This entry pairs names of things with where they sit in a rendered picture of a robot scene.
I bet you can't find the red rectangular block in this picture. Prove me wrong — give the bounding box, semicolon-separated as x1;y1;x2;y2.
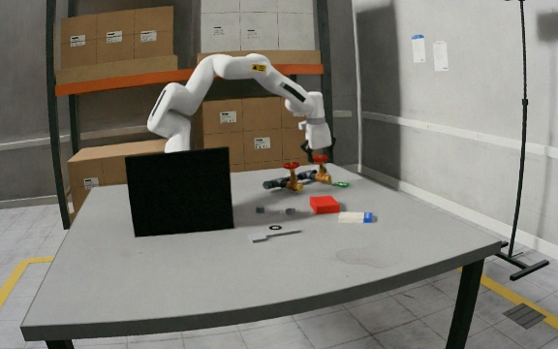
310;195;339;215

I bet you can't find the green square tag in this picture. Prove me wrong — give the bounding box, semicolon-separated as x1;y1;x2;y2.
323;162;351;188

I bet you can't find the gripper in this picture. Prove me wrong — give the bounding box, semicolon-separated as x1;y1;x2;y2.
300;123;336;164

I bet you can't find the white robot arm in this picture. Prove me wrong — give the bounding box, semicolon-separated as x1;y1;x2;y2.
147;53;326;152

